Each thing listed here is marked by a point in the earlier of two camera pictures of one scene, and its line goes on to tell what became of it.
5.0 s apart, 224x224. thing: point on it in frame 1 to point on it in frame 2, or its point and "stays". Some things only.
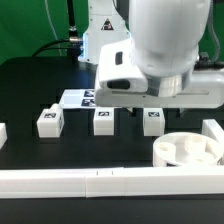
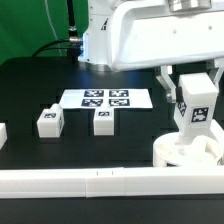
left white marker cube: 51,122 stays
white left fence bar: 3,134 stays
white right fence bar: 211,127 stays
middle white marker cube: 103,121 stays
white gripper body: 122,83 to 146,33
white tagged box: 153,121 to 196,95
